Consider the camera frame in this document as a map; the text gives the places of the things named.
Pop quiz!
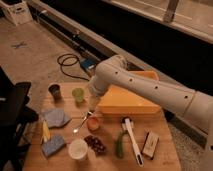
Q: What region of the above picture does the silver metal fork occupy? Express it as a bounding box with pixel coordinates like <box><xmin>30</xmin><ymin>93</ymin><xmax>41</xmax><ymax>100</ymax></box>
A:
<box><xmin>73</xmin><ymin>111</ymin><xmax>92</xmax><ymax>133</ymax></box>

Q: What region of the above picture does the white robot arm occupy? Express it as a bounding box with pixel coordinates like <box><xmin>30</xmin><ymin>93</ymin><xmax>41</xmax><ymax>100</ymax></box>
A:
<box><xmin>88</xmin><ymin>55</ymin><xmax>213</xmax><ymax>171</ymax></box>

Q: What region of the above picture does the green plastic cup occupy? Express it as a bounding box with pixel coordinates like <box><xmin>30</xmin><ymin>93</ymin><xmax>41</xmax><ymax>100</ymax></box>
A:
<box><xmin>72</xmin><ymin>88</ymin><xmax>84</xmax><ymax>103</ymax></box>

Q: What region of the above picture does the dark brown cup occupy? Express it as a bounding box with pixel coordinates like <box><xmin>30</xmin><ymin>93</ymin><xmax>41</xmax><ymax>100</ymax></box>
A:
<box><xmin>48</xmin><ymin>84</ymin><xmax>62</xmax><ymax>100</ymax></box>

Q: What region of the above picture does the white paper cup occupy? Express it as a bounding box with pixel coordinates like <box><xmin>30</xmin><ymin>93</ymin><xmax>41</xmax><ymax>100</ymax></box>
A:
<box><xmin>68</xmin><ymin>139</ymin><xmax>88</xmax><ymax>161</ymax></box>

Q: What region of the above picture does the yellow plastic bin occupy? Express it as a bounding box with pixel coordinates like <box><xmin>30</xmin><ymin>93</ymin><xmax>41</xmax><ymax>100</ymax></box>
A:
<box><xmin>96</xmin><ymin>70</ymin><xmax>162</xmax><ymax>116</ymax></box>

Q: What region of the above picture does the orange round toy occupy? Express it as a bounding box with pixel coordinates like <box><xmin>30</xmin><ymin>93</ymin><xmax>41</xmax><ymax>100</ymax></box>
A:
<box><xmin>87</xmin><ymin>117</ymin><xmax>100</xmax><ymax>131</ymax></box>

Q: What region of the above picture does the blue power box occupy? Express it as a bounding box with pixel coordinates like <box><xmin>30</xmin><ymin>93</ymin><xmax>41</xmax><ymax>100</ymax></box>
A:
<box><xmin>80</xmin><ymin>59</ymin><xmax>95</xmax><ymax>70</ymax></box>

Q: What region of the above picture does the blue cloth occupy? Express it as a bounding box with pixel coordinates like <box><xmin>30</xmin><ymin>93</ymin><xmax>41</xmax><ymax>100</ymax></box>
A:
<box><xmin>43</xmin><ymin>108</ymin><xmax>71</xmax><ymax>128</ymax></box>

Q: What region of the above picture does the purple grape bunch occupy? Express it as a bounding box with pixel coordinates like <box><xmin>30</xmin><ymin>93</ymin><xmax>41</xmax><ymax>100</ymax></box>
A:
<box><xmin>84</xmin><ymin>135</ymin><xmax>107</xmax><ymax>156</ymax></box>

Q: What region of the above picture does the green pepper toy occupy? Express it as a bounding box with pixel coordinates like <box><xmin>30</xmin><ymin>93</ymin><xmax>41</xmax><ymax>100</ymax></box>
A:
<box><xmin>115</xmin><ymin>131</ymin><xmax>127</xmax><ymax>159</ymax></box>

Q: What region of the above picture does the yellow banana toy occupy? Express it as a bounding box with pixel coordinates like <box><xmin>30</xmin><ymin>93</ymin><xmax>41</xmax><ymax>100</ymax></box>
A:
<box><xmin>42</xmin><ymin>121</ymin><xmax>51</xmax><ymax>143</ymax></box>

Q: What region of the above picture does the blue sponge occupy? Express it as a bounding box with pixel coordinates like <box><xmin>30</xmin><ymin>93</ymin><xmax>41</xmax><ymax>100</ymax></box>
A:
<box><xmin>41</xmin><ymin>135</ymin><xmax>65</xmax><ymax>157</ymax></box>

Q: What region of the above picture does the black and white box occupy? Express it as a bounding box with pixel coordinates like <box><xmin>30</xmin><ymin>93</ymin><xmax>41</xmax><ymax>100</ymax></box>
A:
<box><xmin>142</xmin><ymin>131</ymin><xmax>159</xmax><ymax>160</ymax></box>

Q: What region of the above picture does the black chair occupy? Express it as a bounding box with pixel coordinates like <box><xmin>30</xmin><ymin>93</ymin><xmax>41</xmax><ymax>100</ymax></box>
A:
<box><xmin>0</xmin><ymin>66</ymin><xmax>39</xmax><ymax>171</ymax></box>

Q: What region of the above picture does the white cardboard box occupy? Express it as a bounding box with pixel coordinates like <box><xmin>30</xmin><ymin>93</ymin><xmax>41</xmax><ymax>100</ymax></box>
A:
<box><xmin>0</xmin><ymin>0</ymin><xmax>33</xmax><ymax>26</ymax></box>

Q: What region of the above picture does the white long-handled brush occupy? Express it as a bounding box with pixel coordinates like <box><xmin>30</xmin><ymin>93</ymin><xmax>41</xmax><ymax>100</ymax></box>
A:
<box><xmin>121</xmin><ymin>117</ymin><xmax>144</xmax><ymax>167</ymax></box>

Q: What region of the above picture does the black cable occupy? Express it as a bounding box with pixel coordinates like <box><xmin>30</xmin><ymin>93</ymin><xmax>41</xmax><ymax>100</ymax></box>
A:
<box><xmin>56</xmin><ymin>53</ymin><xmax>93</xmax><ymax>83</ymax></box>

